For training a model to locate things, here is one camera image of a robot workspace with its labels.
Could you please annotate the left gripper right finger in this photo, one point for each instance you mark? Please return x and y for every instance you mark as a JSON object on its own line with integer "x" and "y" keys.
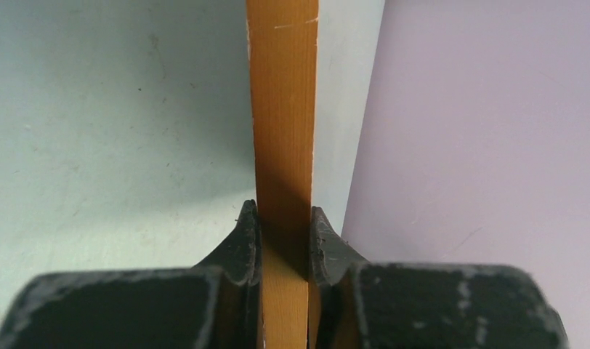
{"x": 356, "y": 303}

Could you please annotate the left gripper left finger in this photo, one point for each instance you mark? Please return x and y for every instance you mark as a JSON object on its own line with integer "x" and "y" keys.
{"x": 213, "y": 304}

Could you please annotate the wooden picture frame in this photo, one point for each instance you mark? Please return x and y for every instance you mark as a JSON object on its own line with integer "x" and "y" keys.
{"x": 283, "y": 55}

